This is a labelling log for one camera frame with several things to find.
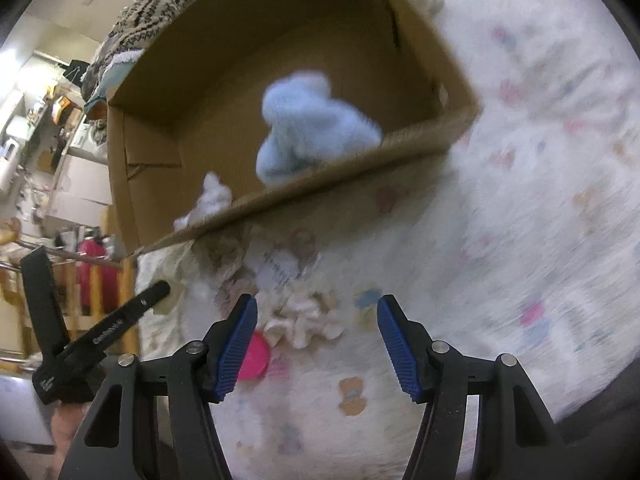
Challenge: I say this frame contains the pink round lid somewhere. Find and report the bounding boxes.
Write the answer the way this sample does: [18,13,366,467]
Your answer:
[236,332,273,381]

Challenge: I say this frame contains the beige lace cloth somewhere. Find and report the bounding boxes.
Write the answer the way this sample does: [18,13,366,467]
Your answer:
[192,227,261,303]

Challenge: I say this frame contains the patterned knit sweater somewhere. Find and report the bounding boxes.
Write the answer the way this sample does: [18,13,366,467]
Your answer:
[80,0,217,111]

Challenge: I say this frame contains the white paper tag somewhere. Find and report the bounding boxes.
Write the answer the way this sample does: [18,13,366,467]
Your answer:
[254,246,323,292]

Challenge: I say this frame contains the brown cardboard box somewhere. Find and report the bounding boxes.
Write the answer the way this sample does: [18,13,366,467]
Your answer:
[106,0,483,257]

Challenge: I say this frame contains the person's left hand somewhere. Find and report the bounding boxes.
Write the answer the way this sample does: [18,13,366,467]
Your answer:
[51,402,90,463]

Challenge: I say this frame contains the printed blanket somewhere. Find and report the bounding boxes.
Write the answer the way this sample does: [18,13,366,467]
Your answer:
[135,0,637,480]

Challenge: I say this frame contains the cluttered storage shelf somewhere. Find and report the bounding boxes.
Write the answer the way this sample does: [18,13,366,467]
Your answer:
[0,50,101,201]

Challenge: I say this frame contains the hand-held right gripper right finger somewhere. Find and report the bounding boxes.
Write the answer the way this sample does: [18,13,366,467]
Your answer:
[376,294,576,480]

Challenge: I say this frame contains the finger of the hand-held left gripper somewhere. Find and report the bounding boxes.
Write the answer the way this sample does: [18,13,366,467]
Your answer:
[65,280,172,366]
[20,247,69,362]

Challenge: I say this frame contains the cream fluffy cloth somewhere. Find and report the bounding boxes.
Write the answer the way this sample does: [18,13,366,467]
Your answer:
[262,290,347,350]

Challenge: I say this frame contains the wooden clothes rack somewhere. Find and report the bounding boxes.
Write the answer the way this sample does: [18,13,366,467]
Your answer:
[0,217,138,361]

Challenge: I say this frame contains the white storage boxes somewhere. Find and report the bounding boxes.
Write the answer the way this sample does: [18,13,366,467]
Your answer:
[44,152,115,222]

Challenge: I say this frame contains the red hanging garment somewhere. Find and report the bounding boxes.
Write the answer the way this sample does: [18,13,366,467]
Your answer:
[75,239,104,317]

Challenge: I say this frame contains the light blue fluffy plush cloth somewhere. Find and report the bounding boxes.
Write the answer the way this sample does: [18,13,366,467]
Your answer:
[255,71,385,192]

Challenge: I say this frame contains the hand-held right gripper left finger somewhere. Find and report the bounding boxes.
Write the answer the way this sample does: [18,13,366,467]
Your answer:
[60,294,258,480]

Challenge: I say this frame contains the white fluffy cloth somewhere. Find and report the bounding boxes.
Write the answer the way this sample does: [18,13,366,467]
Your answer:
[172,171,235,233]

